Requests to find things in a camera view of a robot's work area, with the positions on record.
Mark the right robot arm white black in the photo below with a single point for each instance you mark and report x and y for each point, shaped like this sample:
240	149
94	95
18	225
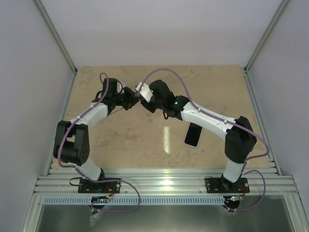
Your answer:
236	133

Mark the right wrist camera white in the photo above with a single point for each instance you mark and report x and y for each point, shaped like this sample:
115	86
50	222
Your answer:
145	93

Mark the aluminium corner post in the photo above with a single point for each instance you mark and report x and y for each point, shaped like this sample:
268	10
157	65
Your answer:
267	33
55	34

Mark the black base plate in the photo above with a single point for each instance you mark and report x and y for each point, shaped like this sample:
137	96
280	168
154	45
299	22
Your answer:
221	185
86	186

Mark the pink phone case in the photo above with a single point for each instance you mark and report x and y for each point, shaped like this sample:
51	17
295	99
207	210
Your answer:
138	89

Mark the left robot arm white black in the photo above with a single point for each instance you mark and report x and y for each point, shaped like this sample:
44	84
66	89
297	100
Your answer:
72	145

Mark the aluminium rail frame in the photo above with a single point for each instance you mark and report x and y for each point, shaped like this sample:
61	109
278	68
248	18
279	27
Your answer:
273	204

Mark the right aluminium corner post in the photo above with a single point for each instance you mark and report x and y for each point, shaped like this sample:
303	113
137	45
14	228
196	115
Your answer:
267	33

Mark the left controller board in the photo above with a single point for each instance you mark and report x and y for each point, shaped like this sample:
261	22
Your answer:
102	199

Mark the right controller board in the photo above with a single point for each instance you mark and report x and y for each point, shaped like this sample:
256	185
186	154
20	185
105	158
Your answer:
234	198

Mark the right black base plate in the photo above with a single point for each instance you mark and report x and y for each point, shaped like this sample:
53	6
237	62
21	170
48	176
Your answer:
221	185

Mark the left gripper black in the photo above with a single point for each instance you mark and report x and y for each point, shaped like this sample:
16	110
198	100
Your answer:
132	100

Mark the grey slotted cable duct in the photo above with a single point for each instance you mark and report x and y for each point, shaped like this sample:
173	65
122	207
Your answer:
134	200

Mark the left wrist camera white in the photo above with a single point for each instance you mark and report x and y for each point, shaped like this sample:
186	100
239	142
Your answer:
120	87

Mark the controller board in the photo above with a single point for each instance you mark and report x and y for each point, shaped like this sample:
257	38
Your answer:
102	199
234	198

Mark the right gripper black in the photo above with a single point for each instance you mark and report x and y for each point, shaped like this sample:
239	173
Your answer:
147	107

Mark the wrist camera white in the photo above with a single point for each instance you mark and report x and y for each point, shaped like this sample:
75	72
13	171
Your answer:
145	93
120	87

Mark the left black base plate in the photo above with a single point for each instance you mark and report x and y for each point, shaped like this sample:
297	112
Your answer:
86	186

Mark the left aluminium corner post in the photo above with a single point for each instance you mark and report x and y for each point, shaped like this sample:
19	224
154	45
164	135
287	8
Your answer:
55	34

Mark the black phone in lilac case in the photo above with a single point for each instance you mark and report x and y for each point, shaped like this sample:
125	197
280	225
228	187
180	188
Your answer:
193	135

